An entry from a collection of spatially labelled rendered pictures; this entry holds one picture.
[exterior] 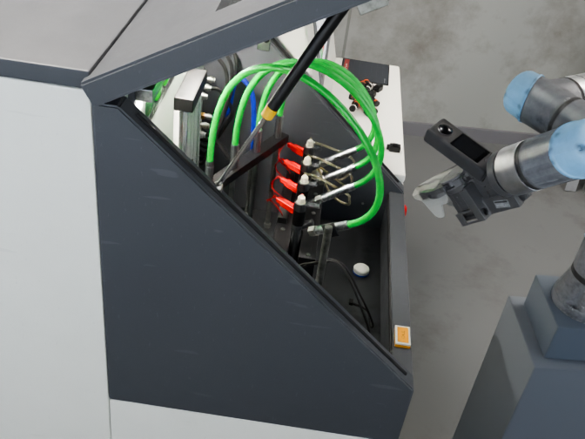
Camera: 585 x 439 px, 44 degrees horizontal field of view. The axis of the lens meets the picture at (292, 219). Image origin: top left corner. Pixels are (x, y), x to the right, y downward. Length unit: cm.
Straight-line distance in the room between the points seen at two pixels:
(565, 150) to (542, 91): 18
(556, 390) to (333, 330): 71
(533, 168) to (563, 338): 76
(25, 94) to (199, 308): 46
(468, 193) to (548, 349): 70
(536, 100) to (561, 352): 77
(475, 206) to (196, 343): 56
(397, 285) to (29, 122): 84
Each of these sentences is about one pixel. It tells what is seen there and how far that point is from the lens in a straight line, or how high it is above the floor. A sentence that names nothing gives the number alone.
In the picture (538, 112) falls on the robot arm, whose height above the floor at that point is 150.
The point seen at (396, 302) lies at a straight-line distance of 154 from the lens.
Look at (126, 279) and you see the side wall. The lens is 127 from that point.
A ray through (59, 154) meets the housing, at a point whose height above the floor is 135.
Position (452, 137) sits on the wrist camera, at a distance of 113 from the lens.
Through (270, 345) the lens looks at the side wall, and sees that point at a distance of 131.
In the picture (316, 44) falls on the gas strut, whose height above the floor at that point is 158.
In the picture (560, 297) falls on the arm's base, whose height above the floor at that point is 93.
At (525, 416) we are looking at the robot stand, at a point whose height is 63.
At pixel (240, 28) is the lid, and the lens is 96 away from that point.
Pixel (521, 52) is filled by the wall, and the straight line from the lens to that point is 411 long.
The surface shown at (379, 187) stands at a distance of 131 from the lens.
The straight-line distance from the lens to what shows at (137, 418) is 154.
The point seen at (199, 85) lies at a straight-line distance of 151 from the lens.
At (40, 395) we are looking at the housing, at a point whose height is 77.
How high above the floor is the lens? 196
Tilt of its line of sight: 36 degrees down
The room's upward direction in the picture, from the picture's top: 8 degrees clockwise
